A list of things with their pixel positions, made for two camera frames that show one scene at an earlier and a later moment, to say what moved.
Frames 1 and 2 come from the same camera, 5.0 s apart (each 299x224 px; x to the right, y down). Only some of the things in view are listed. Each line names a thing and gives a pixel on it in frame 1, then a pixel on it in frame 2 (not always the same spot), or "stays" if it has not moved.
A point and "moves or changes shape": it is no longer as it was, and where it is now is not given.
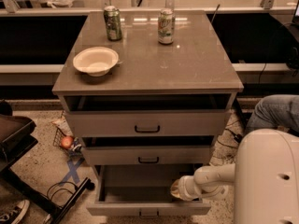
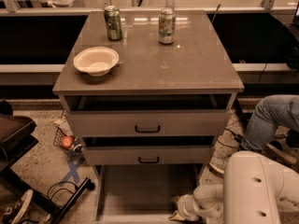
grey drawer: (149, 155) stays
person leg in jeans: (276, 110) stays
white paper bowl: (96, 61) stays
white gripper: (185, 188) to (184, 205)
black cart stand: (16, 138) stays
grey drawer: (142, 190) moves or changes shape
